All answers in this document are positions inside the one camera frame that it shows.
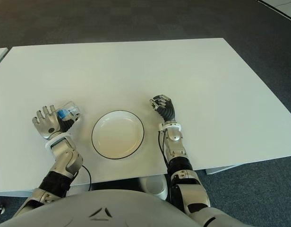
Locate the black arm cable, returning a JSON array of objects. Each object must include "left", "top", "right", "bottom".
[
  {"left": 80, "top": 165, "right": 92, "bottom": 192},
  {"left": 158, "top": 129, "right": 171, "bottom": 166}
]

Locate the white round base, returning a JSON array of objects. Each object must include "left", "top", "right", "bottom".
[{"left": 138, "top": 175, "right": 169, "bottom": 201}]

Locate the clear plastic cup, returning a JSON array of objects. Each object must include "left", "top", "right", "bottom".
[{"left": 57, "top": 101, "right": 81, "bottom": 122}]

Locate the grey robot torso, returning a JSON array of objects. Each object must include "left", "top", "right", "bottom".
[{"left": 0, "top": 190, "right": 207, "bottom": 227}]

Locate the white plate black rim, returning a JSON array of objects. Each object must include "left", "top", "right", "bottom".
[{"left": 91, "top": 110, "right": 145, "bottom": 159}]

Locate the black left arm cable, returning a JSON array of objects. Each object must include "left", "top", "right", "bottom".
[{"left": 80, "top": 165, "right": 92, "bottom": 192}]

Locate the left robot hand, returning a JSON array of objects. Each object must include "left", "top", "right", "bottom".
[{"left": 31, "top": 105, "right": 81, "bottom": 140}]

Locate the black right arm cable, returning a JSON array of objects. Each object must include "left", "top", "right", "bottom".
[{"left": 158, "top": 129, "right": 171, "bottom": 166}]

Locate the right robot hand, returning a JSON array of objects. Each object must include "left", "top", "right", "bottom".
[{"left": 149, "top": 94, "right": 177, "bottom": 123}]

